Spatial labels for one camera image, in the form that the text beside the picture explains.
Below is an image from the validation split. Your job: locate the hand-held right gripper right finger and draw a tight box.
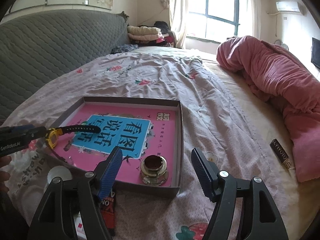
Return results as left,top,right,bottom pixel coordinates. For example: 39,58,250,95
191,148,288,240

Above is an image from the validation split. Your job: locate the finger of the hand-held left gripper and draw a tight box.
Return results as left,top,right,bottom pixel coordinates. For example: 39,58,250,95
26,127,48,141
10,124,35,131

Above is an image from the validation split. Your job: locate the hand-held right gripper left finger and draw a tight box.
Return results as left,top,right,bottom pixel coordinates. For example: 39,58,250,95
29,147,123,240

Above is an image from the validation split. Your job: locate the yellow black wrist watch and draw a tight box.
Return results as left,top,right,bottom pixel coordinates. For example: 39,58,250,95
45,125,101,166

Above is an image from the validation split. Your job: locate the shallow grey cardboard box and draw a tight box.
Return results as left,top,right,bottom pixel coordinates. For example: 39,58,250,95
41,96,185,200

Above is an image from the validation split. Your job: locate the white ribbed jar lid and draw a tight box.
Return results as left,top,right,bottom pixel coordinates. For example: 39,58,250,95
47,166,73,190

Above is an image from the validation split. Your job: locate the person's left hand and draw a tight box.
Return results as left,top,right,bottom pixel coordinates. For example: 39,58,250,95
0,156,12,189

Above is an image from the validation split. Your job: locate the pink and blue book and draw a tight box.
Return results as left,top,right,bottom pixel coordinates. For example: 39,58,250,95
52,104,181,187

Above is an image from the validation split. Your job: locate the grey quilted headboard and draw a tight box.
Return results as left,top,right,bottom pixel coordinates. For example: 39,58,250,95
0,9,132,119

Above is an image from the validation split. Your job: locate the strawberry print bedsheet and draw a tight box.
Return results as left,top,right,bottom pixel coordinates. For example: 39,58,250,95
0,45,304,240

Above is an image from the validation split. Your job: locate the dark patterned cloth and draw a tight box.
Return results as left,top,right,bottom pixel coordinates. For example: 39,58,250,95
110,44,139,55

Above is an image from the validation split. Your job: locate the pink fleece blanket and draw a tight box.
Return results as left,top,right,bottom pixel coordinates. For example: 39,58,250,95
216,36,320,183

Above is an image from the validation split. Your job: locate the stack of folded clothes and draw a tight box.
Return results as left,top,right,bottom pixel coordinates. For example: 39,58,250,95
127,21,175,47

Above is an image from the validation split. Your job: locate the white standing fan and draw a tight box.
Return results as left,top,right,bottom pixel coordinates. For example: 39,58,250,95
273,39,288,51

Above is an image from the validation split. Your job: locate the black television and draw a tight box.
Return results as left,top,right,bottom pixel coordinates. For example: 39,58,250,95
311,37,320,68

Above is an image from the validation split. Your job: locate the cream curtain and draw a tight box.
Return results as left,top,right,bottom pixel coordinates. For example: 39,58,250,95
168,0,189,48

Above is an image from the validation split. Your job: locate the dark-framed window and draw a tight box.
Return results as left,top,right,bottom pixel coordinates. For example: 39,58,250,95
186,0,247,40

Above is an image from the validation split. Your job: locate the white air conditioner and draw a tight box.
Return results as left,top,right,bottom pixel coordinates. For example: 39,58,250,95
276,1,300,13

